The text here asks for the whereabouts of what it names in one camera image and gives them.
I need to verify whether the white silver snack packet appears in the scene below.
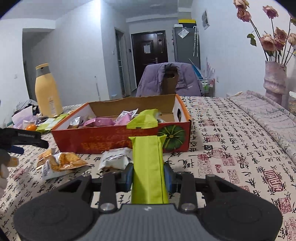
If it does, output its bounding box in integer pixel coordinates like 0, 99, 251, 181
98, 148, 133, 170

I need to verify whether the oat crisps snack packet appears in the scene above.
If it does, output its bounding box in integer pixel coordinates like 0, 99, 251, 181
41, 152, 88, 180

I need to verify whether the pink snack bag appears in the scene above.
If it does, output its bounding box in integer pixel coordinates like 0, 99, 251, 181
83, 118, 115, 127
114, 108, 138, 126

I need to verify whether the long green snack pack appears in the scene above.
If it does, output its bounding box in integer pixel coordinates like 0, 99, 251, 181
126, 109, 160, 130

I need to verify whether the purple tissue paper bag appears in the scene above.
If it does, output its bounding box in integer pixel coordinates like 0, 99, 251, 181
11, 105, 38, 129

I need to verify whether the orange mandarin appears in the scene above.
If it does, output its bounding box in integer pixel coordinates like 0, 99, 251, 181
25, 123, 37, 131

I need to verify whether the small green snack bar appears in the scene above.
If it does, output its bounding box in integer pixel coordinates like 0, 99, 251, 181
36, 113, 68, 133

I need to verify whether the orange cardboard pumpkin box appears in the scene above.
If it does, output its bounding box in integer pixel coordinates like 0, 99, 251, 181
51, 94, 192, 154

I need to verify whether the yellow thermos bottle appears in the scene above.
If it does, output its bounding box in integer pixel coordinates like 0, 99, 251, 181
35, 63, 63, 118

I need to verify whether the wooden chair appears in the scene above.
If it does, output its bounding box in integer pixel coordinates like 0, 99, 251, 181
161, 67, 179, 95

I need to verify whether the purple down jacket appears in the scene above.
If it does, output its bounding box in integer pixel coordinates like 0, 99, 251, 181
136, 62, 202, 97

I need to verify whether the folded pink quilt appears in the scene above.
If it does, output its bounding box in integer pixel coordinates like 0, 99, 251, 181
228, 90, 296, 162

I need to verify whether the dark entrance door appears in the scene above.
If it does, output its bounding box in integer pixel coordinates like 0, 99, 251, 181
132, 31, 168, 86

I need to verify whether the grey refrigerator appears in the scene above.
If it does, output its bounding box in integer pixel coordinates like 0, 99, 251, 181
173, 26, 201, 69

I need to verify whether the pink textured vase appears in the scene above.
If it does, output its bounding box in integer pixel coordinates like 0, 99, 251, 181
263, 61, 287, 105

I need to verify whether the yellow box on refrigerator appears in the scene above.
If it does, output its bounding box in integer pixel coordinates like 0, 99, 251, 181
178, 19, 196, 24

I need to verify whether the dried pink roses bouquet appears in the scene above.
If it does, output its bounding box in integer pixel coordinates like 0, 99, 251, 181
233, 0, 296, 66

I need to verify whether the wall electrical panel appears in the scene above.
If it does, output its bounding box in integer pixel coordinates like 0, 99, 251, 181
201, 10, 210, 30

